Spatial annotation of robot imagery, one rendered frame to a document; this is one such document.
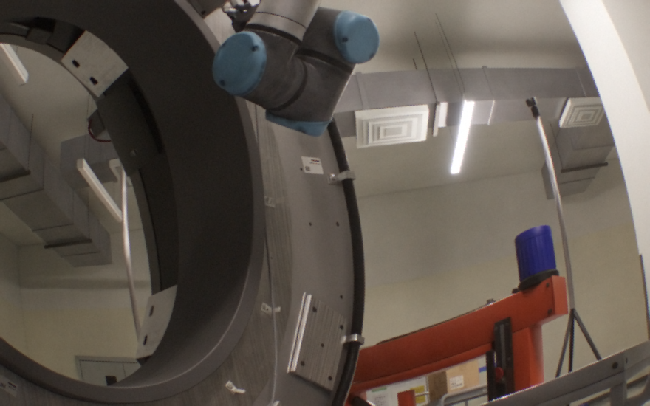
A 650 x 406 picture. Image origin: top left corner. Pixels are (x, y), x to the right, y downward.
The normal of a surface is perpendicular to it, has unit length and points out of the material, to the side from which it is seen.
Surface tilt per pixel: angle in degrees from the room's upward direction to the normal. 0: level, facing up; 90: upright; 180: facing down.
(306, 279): 90
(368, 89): 90
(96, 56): 153
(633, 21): 90
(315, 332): 90
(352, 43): 123
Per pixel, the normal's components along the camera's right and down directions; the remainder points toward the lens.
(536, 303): -0.66, -0.17
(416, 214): -0.04, -0.34
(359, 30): 0.69, 0.22
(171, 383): 0.74, -0.33
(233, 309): -0.62, -0.67
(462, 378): 0.24, -0.37
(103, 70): -0.19, 0.76
